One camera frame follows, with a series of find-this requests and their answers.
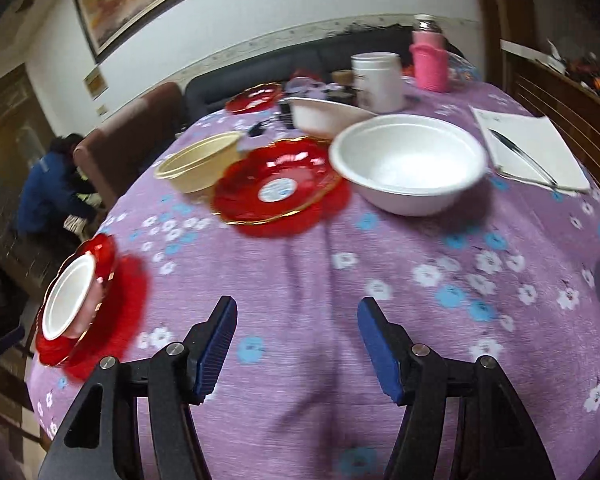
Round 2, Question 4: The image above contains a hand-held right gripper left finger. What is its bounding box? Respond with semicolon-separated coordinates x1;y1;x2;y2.
37;295;238;480

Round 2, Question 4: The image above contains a black pen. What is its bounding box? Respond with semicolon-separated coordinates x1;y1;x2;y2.
487;129;563;188

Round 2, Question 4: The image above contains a white plastic jar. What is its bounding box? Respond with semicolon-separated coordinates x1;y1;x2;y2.
350;52;406;114

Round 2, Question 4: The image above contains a brown chair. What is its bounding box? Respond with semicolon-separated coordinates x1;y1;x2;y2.
73;81;186;211

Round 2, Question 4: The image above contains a dark jar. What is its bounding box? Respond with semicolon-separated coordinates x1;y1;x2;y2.
325;82;356;106

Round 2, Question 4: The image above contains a gold wall plaque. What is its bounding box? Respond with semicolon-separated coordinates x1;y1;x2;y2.
83;66;106;100

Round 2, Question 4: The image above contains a red plate with white label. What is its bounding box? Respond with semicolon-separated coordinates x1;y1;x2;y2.
211;136;352;227

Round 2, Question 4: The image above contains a cream plastic bowl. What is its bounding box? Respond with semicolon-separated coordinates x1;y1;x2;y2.
153;131;246;196

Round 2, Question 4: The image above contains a white notebook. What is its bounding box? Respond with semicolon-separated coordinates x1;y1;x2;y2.
469;106;592;197

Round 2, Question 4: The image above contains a black leather sofa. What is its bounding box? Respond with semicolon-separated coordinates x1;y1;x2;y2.
185;22;466;116

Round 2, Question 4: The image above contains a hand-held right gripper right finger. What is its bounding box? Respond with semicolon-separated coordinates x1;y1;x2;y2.
357;296;561;480

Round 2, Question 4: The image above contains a red gold-rimmed plate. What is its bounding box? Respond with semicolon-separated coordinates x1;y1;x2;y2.
225;81;284;114
34;233;121;368

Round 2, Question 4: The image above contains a medium white bowl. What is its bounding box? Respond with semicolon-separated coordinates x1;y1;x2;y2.
286;96;378;141

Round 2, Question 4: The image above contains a purple floral tablecloth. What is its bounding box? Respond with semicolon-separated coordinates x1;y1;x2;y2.
27;77;600;480

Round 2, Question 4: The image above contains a pink sleeved bottle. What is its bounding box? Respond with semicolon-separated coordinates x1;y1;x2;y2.
410;14;451;93

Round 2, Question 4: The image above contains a floral bag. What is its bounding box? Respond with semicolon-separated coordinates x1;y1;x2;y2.
447;52;483;83

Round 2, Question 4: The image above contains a wooden glass door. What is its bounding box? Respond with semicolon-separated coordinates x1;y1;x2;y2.
0;62;56;201

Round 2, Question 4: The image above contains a large white bowl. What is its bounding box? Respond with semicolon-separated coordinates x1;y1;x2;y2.
328;113;488;218

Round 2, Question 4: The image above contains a small white bowl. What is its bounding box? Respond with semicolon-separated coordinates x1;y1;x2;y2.
41;254;106;341

